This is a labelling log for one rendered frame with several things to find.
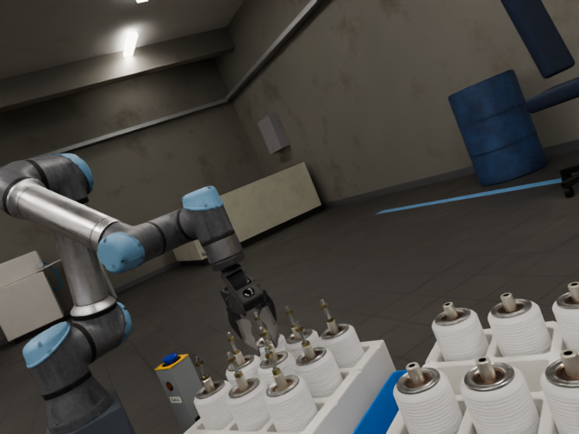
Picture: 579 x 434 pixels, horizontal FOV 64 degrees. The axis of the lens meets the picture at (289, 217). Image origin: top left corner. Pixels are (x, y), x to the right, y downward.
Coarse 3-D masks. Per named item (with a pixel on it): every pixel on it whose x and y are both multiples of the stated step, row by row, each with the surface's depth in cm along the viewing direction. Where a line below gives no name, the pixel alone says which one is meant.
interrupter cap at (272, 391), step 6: (288, 378) 100; (294, 378) 99; (276, 384) 100; (288, 384) 98; (294, 384) 96; (270, 390) 98; (276, 390) 97; (282, 390) 96; (288, 390) 94; (270, 396) 95; (276, 396) 94
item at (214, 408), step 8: (224, 392) 109; (200, 400) 109; (208, 400) 108; (216, 400) 108; (224, 400) 109; (200, 408) 109; (208, 408) 108; (216, 408) 108; (224, 408) 108; (200, 416) 110; (208, 416) 108; (216, 416) 108; (224, 416) 108; (232, 416) 109; (208, 424) 109; (216, 424) 108; (224, 424) 108
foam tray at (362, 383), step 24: (360, 360) 112; (384, 360) 116; (360, 384) 106; (336, 408) 97; (360, 408) 103; (192, 432) 110; (216, 432) 106; (240, 432) 101; (264, 432) 97; (312, 432) 90; (336, 432) 95
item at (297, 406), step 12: (300, 384) 96; (264, 396) 98; (288, 396) 93; (300, 396) 94; (276, 408) 94; (288, 408) 93; (300, 408) 94; (312, 408) 96; (276, 420) 95; (288, 420) 94; (300, 420) 94; (288, 432) 94
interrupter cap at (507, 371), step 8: (496, 368) 73; (504, 368) 72; (512, 368) 71; (464, 376) 74; (472, 376) 73; (480, 376) 73; (496, 376) 71; (504, 376) 69; (512, 376) 69; (472, 384) 71; (480, 384) 70; (488, 384) 69; (496, 384) 69; (504, 384) 68
